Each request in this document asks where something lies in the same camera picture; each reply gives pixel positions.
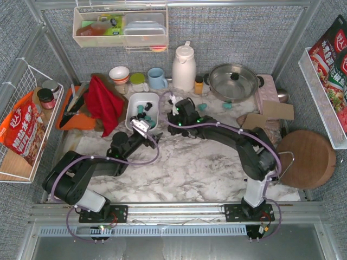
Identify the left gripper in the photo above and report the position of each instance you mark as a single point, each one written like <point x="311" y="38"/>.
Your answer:
<point x="149" y="136"/>

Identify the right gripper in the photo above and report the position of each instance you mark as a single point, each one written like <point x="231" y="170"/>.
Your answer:
<point x="179" y="107"/>

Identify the green coffee capsule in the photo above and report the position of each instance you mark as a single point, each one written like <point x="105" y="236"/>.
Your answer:
<point x="203" y="106"/>
<point x="152" y="123"/>
<point x="140" y="109"/>
<point x="147" y="118"/>
<point x="227" y="106"/>

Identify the black coffee capsule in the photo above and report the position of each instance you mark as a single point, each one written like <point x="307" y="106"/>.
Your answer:
<point x="148" y="106"/>
<point x="141" y="116"/>

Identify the white plastic storage basket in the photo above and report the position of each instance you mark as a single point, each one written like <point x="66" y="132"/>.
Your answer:
<point x="141" y="99"/>

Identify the cardboard sheet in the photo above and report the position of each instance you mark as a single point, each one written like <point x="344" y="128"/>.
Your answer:
<point x="254" y="120"/>
<point x="276" y="110"/>

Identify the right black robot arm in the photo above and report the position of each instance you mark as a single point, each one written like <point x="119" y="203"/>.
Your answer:
<point x="257" y="155"/>

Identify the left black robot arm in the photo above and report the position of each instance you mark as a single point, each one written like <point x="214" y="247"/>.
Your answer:
<point x="69" y="179"/>

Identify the yellow spice bottle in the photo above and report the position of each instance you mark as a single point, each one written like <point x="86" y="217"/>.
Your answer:
<point x="198" y="89"/>

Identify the blue mug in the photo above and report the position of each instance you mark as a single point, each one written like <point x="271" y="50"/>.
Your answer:
<point x="157" y="79"/>

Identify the white thermos jug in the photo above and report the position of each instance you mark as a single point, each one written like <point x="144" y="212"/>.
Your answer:
<point x="184" y="68"/>

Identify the green lidded cup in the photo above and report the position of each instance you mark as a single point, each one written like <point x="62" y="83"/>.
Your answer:
<point x="138" y="82"/>

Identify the steel pot with lid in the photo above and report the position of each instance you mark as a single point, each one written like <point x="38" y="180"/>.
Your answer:
<point x="233" y="83"/>

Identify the red cloth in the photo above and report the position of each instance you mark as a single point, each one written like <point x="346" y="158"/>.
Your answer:
<point x="104" y="105"/>

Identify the white orange striped bowl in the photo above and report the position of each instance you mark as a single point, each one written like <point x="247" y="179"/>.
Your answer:
<point x="119" y="75"/>

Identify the orange plastic tray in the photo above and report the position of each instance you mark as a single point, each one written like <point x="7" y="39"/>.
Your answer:
<point x="79" y="121"/>

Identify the black chef knife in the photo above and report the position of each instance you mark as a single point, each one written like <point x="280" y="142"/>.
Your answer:
<point x="67" y="115"/>

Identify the pink box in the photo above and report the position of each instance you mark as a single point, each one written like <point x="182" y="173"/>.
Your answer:
<point x="266" y="91"/>

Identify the pink striped oven mitt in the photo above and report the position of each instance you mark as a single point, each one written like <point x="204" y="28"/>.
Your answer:
<point x="272" y="128"/>

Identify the clear plastic food box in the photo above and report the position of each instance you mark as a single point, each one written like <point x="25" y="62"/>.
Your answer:
<point x="144" y="29"/>

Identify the red lidded jar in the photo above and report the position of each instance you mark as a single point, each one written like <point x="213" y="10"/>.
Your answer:
<point x="46" y="98"/>

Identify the orange snack bag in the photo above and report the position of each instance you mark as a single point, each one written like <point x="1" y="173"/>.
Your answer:
<point x="21" y="131"/>

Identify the round wooden board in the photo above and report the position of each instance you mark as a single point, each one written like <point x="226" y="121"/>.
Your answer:
<point x="315" y="159"/>

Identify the red seasoning packet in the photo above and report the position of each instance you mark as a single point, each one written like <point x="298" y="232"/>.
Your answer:
<point x="328" y="56"/>

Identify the white handled knife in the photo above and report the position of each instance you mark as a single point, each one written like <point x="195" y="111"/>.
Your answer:
<point x="79" y="92"/>

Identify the metal wire stand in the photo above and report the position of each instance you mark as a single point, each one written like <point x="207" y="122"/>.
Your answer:
<point x="287" y="159"/>

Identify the white wire rack left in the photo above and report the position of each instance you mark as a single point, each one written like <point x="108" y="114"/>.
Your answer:
<point x="14" y="168"/>

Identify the white wire basket right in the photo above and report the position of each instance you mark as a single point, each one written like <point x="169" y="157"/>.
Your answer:
<point x="325" y="109"/>

